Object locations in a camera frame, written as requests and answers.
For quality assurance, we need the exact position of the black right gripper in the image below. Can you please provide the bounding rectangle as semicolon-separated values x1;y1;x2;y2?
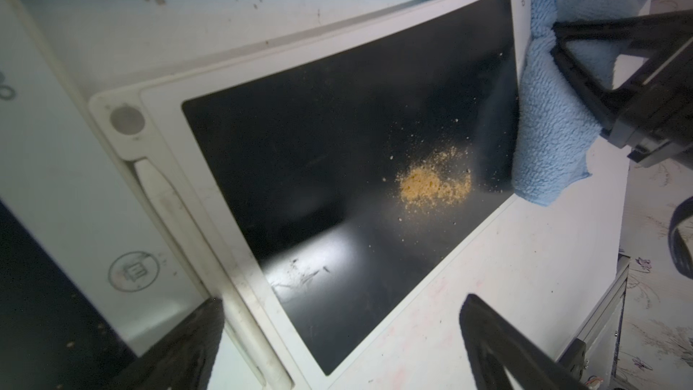
552;11;692;167

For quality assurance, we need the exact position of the light blue cloth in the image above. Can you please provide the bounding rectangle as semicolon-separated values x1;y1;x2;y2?
512;0;648;206

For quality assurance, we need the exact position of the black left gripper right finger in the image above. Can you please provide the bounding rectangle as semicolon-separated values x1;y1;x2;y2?
459;294;587;389

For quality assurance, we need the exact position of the white drawing tablet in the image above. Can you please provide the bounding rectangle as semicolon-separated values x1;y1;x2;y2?
88;0;627;389
0;0;266;390

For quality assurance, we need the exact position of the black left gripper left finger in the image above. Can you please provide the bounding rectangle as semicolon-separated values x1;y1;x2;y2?
104;298;224;390

